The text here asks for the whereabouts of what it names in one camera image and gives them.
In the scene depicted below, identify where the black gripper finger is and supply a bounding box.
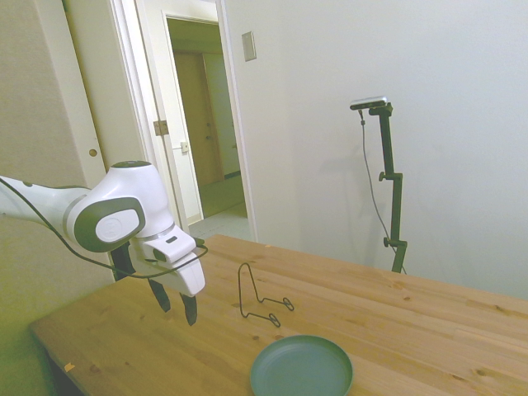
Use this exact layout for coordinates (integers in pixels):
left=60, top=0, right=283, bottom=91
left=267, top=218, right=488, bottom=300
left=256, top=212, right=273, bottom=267
left=178, top=290, right=200, bottom=327
left=148, top=278, right=172, bottom=314

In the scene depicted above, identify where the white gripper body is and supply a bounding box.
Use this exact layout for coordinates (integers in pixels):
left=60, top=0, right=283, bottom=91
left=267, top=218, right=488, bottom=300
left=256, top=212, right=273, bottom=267
left=146, top=249, right=206, bottom=297

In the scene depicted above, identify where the teal round plate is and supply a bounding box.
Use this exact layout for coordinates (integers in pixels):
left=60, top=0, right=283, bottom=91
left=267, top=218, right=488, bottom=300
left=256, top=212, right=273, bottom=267
left=250, top=334, right=355, bottom=396

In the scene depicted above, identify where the black speaker box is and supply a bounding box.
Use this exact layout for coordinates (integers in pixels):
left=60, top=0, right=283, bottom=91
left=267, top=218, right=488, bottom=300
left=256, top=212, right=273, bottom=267
left=110, top=243, right=138, bottom=283

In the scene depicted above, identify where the brown wooden door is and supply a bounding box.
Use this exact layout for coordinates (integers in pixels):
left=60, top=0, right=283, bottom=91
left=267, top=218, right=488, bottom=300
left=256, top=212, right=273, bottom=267
left=172, top=49, right=226, bottom=185

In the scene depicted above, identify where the white open door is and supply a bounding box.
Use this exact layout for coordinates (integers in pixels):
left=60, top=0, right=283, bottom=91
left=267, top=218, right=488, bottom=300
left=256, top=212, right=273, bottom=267
left=135, top=0, right=205, bottom=232

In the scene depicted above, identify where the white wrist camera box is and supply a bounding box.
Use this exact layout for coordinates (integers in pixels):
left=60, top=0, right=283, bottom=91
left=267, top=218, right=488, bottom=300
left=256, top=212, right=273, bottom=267
left=142, top=233, right=197, bottom=266

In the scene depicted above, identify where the black wire plate stand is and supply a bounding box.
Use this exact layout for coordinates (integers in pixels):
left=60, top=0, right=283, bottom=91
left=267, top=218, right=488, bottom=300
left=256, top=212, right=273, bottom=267
left=238, top=262, right=296, bottom=329

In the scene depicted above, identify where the black camera stand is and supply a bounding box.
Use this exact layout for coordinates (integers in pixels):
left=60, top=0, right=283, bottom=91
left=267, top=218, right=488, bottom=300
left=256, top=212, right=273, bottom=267
left=367, top=103, right=409, bottom=274

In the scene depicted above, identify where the grey wall switch plate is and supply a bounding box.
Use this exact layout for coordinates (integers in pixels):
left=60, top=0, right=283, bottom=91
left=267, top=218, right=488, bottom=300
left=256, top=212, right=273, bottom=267
left=241, top=31, right=257, bottom=63

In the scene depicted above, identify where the silver exterior camera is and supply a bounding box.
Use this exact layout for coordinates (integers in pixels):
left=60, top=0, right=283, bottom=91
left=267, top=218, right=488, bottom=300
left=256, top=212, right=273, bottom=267
left=349, top=95, right=390, bottom=112

